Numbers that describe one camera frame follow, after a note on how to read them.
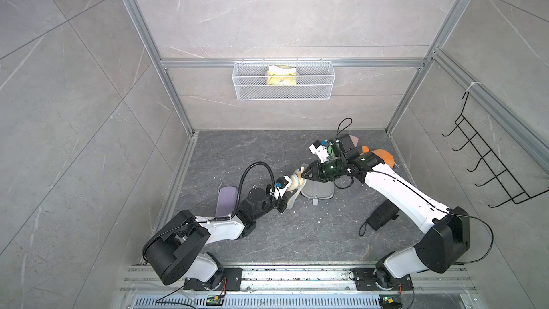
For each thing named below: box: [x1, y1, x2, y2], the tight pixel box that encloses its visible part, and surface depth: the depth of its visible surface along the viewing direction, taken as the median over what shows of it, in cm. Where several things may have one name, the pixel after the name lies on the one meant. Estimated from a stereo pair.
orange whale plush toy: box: [361, 145, 395, 169], surface depth 101 cm
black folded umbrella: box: [358, 199, 400, 237], surface depth 87 cm
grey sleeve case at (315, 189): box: [300, 178, 335, 206], surface depth 95 cm
